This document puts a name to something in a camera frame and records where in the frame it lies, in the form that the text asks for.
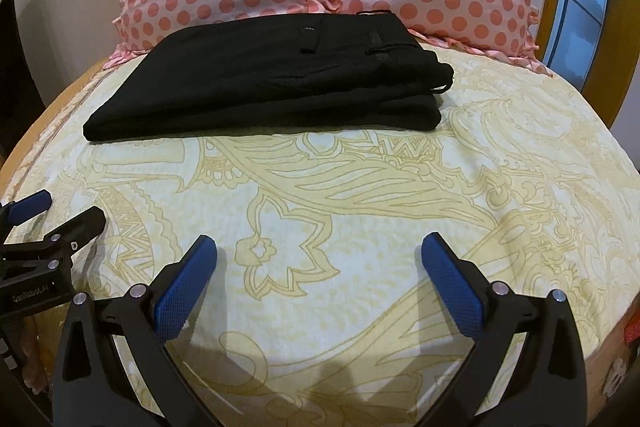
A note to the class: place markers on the black pants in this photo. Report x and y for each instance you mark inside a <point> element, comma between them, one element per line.
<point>275,82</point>

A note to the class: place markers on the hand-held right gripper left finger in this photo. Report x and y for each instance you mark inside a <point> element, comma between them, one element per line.
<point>185,287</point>

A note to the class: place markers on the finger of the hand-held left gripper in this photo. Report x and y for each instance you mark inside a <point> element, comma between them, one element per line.
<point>80,229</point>
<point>30,206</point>

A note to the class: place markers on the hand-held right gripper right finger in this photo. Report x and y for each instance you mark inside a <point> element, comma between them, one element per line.
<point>450,287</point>

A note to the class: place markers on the orange printed cloth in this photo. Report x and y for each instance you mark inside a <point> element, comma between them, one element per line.
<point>620,367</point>

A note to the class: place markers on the wooden framed window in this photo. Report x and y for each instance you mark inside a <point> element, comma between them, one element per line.
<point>575,7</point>

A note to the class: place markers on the yellow patterned bed sheet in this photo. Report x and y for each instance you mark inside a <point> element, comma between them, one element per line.
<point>350,207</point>

